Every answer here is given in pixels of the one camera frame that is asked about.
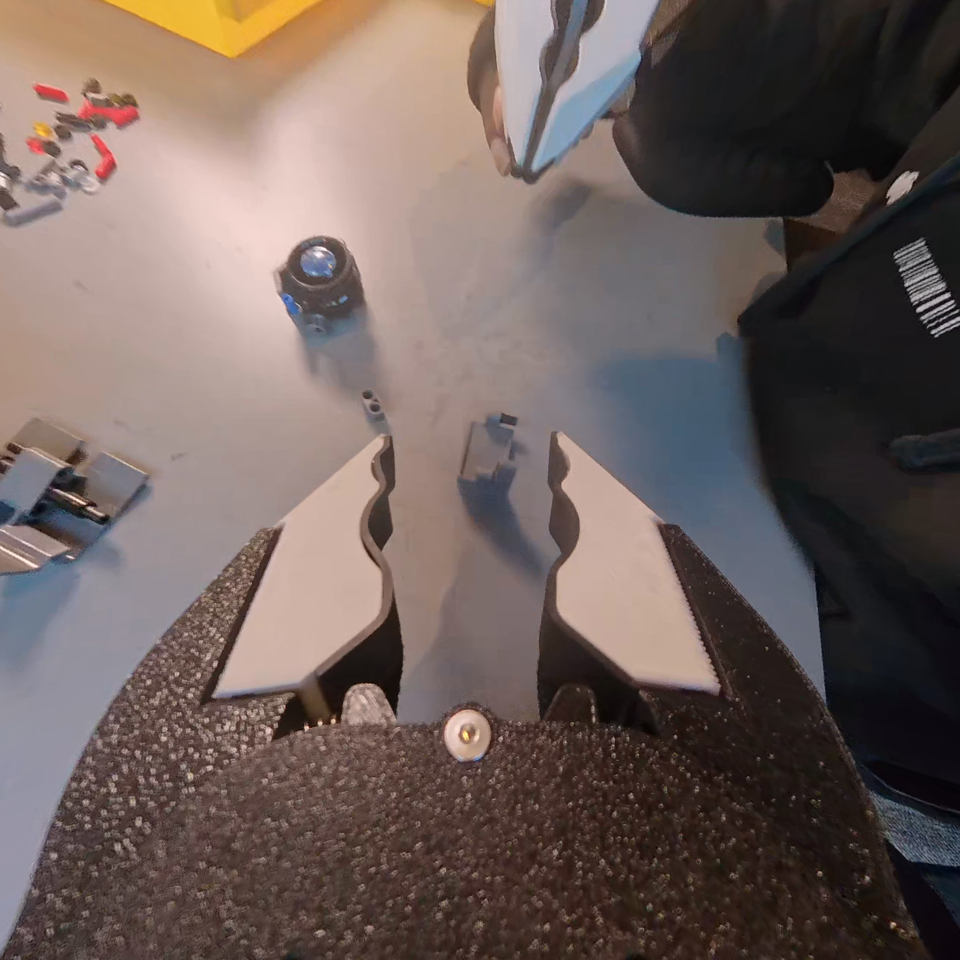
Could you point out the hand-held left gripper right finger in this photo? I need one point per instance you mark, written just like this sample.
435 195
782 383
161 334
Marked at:
630 600

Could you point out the grey curved toy panel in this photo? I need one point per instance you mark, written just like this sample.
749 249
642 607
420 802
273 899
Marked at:
480 454

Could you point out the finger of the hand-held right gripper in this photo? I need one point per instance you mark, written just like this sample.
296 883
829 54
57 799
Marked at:
521 60
607 67

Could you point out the small grey toy connector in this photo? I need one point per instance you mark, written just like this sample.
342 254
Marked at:
373 405

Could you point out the grey toy brick assembly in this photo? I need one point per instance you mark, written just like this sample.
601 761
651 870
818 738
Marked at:
45 487

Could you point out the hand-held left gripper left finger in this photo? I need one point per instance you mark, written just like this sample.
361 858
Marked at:
322 592

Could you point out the pile of small toy parts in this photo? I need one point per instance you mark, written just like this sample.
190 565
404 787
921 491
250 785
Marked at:
105 112

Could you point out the person's blue jeans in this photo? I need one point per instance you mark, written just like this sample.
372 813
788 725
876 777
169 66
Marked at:
922 825

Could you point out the yellow storage bin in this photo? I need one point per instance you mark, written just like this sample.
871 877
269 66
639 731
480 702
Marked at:
225 22

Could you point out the person's right hand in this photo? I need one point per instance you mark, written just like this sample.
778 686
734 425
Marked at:
501 135

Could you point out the black toy lens assembly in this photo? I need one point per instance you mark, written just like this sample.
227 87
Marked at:
322 277

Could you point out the person's black hoodie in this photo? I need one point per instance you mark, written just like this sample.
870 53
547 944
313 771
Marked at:
862 450

